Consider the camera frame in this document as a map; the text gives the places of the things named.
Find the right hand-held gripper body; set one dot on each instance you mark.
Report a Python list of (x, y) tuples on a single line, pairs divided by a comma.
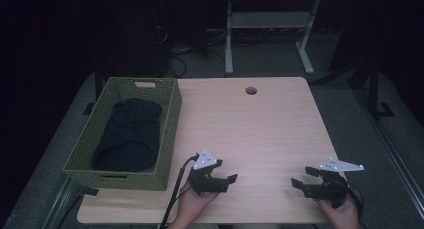
[(330, 189)]

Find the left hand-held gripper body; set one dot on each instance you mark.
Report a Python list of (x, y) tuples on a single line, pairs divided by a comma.
[(206, 184)]

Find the dark navy printed garment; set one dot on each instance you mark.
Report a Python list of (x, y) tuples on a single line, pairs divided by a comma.
[(130, 135)]

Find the green woven basket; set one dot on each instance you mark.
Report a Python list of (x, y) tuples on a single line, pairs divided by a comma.
[(113, 149)]

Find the person's left hand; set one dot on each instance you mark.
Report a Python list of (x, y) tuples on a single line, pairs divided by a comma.
[(195, 205)]

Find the person's right hand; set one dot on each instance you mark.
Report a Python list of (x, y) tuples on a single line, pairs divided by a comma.
[(341, 215)]

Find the black metal stand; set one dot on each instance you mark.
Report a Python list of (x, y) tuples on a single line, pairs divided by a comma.
[(373, 89)]

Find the black tape strip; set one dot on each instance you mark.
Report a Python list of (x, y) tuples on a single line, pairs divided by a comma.
[(90, 191)]

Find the aluminium rail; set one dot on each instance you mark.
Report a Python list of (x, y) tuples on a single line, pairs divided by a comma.
[(390, 149), (61, 202)]

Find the black floor bracket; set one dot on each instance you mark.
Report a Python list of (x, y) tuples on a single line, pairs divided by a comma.
[(88, 108)]

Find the grey metal frame desk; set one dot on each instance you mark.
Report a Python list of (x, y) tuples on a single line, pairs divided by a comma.
[(270, 19)]

